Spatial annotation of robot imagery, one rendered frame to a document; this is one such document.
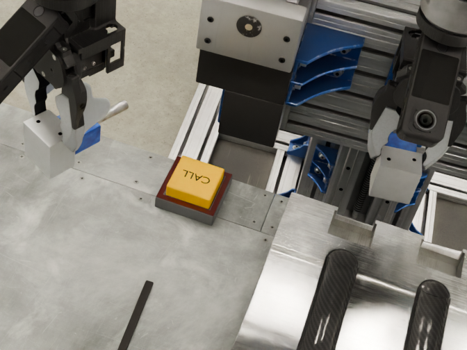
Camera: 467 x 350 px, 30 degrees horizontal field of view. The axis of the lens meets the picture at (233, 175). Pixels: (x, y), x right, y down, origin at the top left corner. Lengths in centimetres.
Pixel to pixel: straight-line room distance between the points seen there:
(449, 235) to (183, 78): 93
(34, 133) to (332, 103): 55
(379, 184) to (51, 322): 41
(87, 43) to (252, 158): 116
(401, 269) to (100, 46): 42
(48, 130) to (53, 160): 3
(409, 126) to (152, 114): 156
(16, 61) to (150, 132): 149
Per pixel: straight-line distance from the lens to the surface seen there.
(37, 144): 101
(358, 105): 137
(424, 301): 102
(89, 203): 114
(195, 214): 112
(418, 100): 91
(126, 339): 101
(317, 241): 102
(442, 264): 108
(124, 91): 246
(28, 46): 88
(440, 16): 90
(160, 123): 237
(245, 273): 109
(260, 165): 202
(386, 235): 105
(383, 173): 103
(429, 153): 103
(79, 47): 91
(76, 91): 92
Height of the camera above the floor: 167
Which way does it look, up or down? 47 degrees down
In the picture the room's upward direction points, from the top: 11 degrees clockwise
